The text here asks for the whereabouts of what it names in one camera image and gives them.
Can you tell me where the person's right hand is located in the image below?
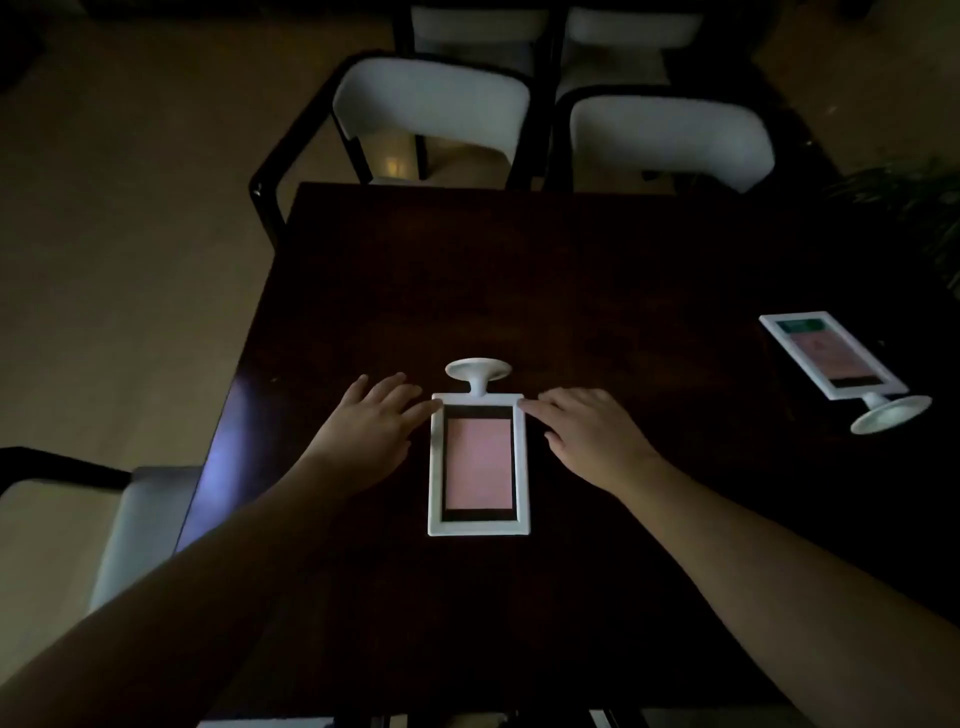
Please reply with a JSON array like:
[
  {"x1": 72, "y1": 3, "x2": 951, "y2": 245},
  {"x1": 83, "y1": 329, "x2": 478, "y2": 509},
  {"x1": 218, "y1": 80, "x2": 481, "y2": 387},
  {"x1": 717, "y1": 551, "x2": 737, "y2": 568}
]
[{"x1": 516, "y1": 387, "x2": 670, "y2": 505}]

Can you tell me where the person's left hand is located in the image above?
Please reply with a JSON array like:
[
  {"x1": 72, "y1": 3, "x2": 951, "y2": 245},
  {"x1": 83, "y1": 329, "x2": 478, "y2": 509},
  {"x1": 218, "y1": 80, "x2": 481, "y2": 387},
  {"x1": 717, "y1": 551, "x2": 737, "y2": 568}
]
[{"x1": 298, "y1": 372, "x2": 444, "y2": 498}]

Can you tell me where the person's right forearm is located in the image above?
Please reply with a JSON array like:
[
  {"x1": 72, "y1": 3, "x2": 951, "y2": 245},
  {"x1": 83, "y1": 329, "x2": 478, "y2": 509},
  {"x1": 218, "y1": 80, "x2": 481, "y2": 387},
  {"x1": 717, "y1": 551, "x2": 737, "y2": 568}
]
[{"x1": 615, "y1": 457, "x2": 960, "y2": 728}]

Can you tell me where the person's left forearm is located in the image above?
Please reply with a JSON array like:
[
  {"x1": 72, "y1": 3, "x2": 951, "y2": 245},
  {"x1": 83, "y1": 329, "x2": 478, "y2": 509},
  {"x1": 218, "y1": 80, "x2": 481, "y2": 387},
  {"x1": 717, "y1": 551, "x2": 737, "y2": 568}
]
[{"x1": 0, "y1": 461, "x2": 354, "y2": 728}]

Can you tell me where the white sign holder pink card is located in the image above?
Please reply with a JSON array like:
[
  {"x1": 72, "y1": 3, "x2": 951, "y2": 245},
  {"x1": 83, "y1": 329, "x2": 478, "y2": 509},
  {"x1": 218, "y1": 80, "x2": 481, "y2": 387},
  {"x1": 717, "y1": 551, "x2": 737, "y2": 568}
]
[{"x1": 426, "y1": 357, "x2": 532, "y2": 539}]

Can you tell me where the black armchair grey seat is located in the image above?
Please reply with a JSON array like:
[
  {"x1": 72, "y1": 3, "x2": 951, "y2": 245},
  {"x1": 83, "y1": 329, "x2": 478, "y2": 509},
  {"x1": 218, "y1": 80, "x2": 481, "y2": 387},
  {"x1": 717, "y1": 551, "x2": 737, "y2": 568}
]
[{"x1": 0, "y1": 446, "x2": 205, "y2": 618}]

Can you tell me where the white sign holder green-topped card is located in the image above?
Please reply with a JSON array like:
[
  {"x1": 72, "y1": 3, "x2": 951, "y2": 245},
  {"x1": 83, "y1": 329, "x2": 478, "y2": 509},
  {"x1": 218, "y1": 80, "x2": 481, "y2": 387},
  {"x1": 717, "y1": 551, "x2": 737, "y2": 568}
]
[{"x1": 758, "y1": 310, "x2": 934, "y2": 437}]

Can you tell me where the green potted plant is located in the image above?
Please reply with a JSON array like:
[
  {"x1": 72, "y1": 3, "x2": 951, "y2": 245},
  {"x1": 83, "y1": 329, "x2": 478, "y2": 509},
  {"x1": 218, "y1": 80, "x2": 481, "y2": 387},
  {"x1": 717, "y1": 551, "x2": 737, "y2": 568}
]
[{"x1": 823, "y1": 156, "x2": 960, "y2": 303}]

